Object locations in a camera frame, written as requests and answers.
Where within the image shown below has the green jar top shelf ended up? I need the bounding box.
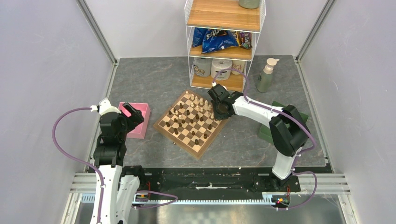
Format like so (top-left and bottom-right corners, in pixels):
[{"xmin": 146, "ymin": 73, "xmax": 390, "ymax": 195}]
[{"xmin": 238, "ymin": 0, "xmax": 260, "ymax": 9}]

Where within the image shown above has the pink plastic bin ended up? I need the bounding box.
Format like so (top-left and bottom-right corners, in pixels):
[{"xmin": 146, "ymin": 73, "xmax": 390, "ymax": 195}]
[{"xmin": 118, "ymin": 102, "xmax": 151, "ymax": 139}]

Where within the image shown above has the wooden chess board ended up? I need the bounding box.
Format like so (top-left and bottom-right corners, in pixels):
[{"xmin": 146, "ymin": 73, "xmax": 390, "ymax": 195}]
[{"xmin": 154, "ymin": 90, "xmax": 227, "ymax": 159}]

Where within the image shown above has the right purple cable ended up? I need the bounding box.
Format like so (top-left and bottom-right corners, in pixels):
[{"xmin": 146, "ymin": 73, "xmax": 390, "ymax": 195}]
[{"xmin": 212, "ymin": 68, "xmax": 318, "ymax": 211}]

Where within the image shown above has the white wire wooden shelf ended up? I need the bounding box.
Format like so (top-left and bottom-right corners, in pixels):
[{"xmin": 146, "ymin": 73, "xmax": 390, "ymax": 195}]
[{"xmin": 184, "ymin": 0, "xmax": 266, "ymax": 91}]

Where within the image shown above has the green plastic bin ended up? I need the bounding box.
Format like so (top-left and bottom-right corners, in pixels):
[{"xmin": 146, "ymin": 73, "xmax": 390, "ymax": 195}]
[{"xmin": 257, "ymin": 101, "xmax": 310, "ymax": 144}]

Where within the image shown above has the purple cable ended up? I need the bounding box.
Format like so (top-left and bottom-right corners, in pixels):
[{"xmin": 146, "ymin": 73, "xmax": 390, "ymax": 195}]
[
  {"xmin": 51, "ymin": 107, "xmax": 178, "ymax": 224},
  {"xmin": 212, "ymin": 68, "xmax": 318, "ymax": 211}
]

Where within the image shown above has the white printed mug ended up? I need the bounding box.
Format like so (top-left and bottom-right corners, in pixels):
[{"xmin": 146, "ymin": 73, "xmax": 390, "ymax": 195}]
[{"xmin": 193, "ymin": 57, "xmax": 212, "ymax": 77}]

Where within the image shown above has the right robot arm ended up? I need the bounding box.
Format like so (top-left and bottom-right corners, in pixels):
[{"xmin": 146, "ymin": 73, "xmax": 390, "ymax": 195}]
[{"xmin": 208, "ymin": 83, "xmax": 310, "ymax": 191}]

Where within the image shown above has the brown candy bag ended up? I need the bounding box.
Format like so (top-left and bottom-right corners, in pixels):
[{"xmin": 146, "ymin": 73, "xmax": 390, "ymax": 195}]
[{"xmin": 236, "ymin": 31, "xmax": 252, "ymax": 49}]

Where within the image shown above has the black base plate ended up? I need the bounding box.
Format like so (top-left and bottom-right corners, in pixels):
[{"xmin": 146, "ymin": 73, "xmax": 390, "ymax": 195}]
[{"xmin": 121, "ymin": 166, "xmax": 301, "ymax": 201}]

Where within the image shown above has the blue chips bag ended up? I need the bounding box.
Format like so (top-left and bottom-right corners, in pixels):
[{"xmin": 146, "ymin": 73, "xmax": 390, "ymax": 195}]
[{"xmin": 192, "ymin": 28, "xmax": 239, "ymax": 54}]

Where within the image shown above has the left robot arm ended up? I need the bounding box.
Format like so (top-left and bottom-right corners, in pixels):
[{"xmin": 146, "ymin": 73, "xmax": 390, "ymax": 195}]
[{"xmin": 91, "ymin": 98, "xmax": 147, "ymax": 224}]

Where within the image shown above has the green soap pump bottle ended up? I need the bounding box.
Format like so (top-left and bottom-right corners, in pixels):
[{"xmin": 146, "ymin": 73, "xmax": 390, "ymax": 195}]
[{"xmin": 256, "ymin": 58, "xmax": 280, "ymax": 93}]

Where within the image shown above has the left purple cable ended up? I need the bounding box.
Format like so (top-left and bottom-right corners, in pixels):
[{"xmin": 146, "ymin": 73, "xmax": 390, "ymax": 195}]
[{"xmin": 51, "ymin": 107, "xmax": 178, "ymax": 224}]

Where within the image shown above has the white cup right shelf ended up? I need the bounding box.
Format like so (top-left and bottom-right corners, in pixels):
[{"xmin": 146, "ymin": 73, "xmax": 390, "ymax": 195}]
[{"xmin": 231, "ymin": 60, "xmax": 246, "ymax": 75}]

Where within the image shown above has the white toilet paper roll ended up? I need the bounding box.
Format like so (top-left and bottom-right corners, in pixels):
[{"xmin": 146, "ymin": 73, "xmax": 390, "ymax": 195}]
[{"xmin": 211, "ymin": 59, "xmax": 233, "ymax": 81}]

